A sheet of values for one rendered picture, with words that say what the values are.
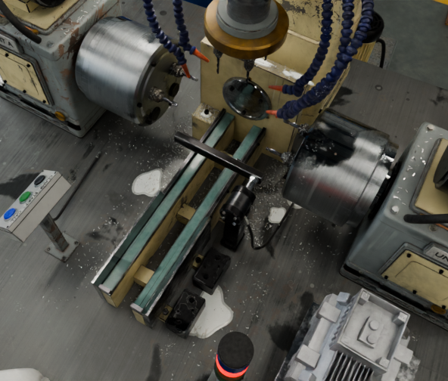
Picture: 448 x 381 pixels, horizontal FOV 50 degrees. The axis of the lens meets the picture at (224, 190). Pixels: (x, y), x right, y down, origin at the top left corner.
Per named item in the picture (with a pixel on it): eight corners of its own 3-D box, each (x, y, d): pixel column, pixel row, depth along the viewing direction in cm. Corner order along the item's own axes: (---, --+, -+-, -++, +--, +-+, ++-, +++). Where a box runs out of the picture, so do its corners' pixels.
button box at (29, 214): (57, 183, 117) (42, 168, 114) (73, 185, 112) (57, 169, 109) (9, 238, 109) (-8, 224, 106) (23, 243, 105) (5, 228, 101)
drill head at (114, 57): (99, 44, 152) (82, -24, 130) (198, 91, 144) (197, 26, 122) (48, 97, 141) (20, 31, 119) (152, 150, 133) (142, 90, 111)
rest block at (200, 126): (201, 123, 153) (201, 99, 142) (220, 132, 151) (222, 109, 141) (191, 137, 150) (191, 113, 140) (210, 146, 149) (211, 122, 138)
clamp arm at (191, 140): (265, 178, 121) (178, 134, 126) (266, 171, 118) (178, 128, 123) (259, 187, 119) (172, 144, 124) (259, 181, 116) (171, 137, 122)
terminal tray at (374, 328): (350, 297, 99) (360, 286, 92) (398, 324, 96) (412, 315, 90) (326, 348, 93) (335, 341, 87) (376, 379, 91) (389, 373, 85)
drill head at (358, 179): (287, 132, 138) (303, 72, 116) (422, 196, 130) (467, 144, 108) (246, 198, 127) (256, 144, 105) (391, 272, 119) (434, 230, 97)
